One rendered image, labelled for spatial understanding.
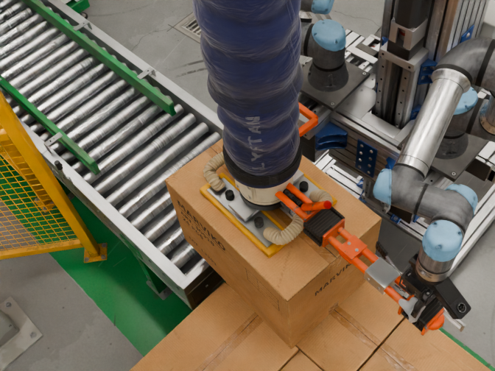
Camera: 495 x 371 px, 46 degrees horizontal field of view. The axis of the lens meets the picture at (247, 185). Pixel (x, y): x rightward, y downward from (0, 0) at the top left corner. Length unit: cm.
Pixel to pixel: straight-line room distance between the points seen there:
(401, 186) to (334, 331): 100
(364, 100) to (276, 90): 97
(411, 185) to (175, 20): 311
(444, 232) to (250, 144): 53
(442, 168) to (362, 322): 65
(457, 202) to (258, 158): 52
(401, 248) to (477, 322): 48
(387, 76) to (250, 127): 80
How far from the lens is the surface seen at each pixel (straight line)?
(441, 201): 134
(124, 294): 302
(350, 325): 225
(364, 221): 184
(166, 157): 271
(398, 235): 282
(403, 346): 224
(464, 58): 151
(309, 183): 188
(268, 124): 145
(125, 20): 435
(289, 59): 133
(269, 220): 181
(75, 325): 304
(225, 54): 129
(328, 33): 209
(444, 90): 147
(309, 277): 173
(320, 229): 164
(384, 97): 222
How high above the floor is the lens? 264
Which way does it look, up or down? 55 degrees down
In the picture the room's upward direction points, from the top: 9 degrees counter-clockwise
